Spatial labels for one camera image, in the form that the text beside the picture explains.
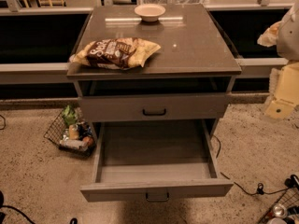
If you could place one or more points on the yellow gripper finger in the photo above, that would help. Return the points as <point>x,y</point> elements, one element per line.
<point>270,36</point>
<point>283,92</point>

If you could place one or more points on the brown chip bag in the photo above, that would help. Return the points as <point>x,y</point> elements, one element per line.
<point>116,54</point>

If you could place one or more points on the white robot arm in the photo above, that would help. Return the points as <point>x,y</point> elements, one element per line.
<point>288,36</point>

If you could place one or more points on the closed grey upper drawer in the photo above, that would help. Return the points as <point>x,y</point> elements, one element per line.
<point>153,107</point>

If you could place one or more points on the grey drawer cabinet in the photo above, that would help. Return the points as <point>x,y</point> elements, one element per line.
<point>193,58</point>

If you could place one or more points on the open grey middle drawer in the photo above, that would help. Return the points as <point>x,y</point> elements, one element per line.
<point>154,161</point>

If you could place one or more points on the silver can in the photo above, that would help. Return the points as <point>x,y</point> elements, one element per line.
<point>279,210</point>

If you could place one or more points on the beige bowl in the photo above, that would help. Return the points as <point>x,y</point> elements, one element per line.
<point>149,12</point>

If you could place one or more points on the white tube package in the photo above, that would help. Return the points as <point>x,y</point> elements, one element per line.
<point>74,144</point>

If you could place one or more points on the green leafy vegetable item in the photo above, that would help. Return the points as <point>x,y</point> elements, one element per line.
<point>69,115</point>

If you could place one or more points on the yellow bottle in basket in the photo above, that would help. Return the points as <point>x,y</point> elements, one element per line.
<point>73,132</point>

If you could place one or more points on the black wire basket right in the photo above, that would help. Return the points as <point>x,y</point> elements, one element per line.
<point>290,199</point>

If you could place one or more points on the black wire basket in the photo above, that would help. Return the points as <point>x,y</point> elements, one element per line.
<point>290,199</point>
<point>58,131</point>

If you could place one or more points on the black wire basket left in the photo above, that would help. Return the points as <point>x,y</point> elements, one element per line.
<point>58,131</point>

